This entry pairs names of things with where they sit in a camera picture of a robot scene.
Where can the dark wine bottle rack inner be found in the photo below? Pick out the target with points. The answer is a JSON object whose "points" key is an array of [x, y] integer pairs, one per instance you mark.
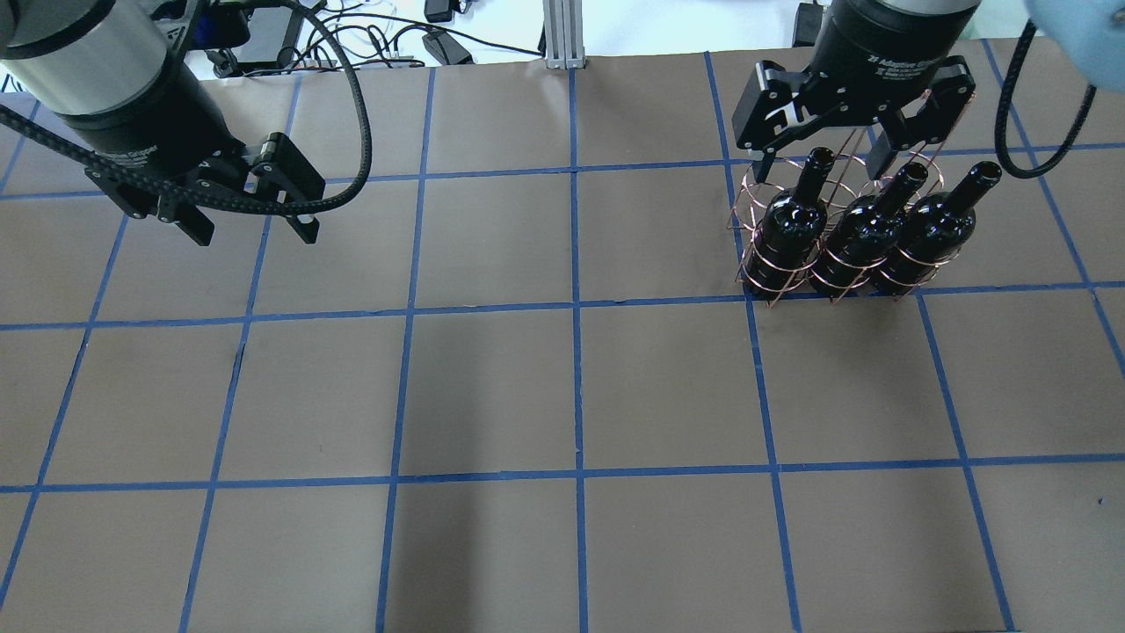
{"points": [[789, 231]]}

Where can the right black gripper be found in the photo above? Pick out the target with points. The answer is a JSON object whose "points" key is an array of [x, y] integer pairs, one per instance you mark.
{"points": [[881, 40]]}

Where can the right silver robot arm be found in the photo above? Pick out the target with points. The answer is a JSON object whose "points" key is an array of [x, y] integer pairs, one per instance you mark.
{"points": [[1088, 32]]}

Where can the black power adapter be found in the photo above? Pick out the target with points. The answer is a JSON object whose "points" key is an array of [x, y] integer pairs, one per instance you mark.
{"points": [[446, 50]]}

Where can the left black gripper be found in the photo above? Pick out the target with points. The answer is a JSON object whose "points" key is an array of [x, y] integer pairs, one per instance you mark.
{"points": [[151, 120]]}

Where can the dark wine bottle rack end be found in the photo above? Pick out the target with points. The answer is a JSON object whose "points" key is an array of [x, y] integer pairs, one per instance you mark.
{"points": [[934, 231]]}

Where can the copper wire wine rack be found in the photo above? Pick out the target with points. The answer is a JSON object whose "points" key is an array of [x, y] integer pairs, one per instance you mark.
{"points": [[753, 198]]}

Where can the dark wine bottle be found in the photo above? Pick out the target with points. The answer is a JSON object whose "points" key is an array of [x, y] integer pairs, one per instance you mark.
{"points": [[865, 232]]}

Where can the aluminium frame post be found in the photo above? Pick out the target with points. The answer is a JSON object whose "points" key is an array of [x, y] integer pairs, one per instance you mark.
{"points": [[564, 34]]}

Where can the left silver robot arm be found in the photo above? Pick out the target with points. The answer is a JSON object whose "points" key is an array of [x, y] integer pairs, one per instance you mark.
{"points": [[112, 76]]}

